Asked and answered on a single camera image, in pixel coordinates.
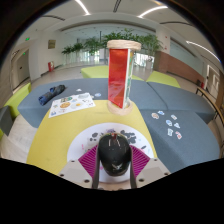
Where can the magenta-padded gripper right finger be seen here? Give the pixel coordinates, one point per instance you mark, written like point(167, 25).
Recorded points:
point(140, 161)

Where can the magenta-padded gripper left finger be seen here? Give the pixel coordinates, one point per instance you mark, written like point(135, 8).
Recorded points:
point(87, 161)

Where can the black computer mouse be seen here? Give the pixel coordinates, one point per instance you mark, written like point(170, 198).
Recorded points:
point(114, 155)

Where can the round white printed mouse pad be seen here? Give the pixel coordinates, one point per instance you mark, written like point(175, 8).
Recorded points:
point(83, 140)

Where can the small sticker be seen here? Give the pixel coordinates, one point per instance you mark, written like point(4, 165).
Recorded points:
point(155, 115)
point(176, 125)
point(170, 132)
point(173, 117)
point(78, 89)
point(161, 112)
point(97, 94)
point(178, 135)
point(169, 122)

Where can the white sticker sheet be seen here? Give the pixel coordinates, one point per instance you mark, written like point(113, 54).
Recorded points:
point(71, 105)

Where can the large gray bench seat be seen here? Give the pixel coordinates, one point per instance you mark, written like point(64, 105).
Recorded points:
point(33, 106)

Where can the lime green bench seat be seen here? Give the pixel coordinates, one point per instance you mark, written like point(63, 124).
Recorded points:
point(95, 71)
point(163, 79)
point(16, 100)

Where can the small gray seat block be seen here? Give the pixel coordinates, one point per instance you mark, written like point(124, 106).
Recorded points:
point(5, 120)

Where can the dark framed chair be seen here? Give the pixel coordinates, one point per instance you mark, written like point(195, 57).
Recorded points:
point(218, 100)

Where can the brown wooden counter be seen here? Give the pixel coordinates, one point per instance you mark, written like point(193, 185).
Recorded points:
point(176, 66)

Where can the red fire extinguisher box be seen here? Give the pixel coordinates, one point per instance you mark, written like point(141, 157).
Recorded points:
point(50, 66)

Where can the row of potted plants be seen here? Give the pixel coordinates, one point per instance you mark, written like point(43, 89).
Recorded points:
point(120, 36)

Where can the green exit sign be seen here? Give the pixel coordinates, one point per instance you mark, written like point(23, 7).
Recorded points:
point(27, 39)

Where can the ceiling strip lights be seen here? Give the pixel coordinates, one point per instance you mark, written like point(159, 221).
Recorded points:
point(151, 11)

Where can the brown wall plaque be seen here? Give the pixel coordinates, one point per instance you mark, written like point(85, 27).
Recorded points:
point(51, 44)

